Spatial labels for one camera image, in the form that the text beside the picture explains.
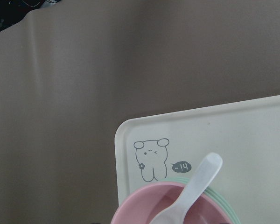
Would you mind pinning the white spoon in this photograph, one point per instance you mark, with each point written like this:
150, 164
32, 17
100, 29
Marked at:
200, 180

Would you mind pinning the pink bowl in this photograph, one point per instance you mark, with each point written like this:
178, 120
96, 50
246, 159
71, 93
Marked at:
145, 203

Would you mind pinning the green bowl stack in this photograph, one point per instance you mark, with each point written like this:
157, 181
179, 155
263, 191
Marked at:
215, 196

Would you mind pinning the cream rabbit tray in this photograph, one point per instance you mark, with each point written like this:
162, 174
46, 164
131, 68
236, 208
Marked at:
245, 134

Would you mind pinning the black stand bracket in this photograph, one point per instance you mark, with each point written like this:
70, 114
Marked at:
13, 11

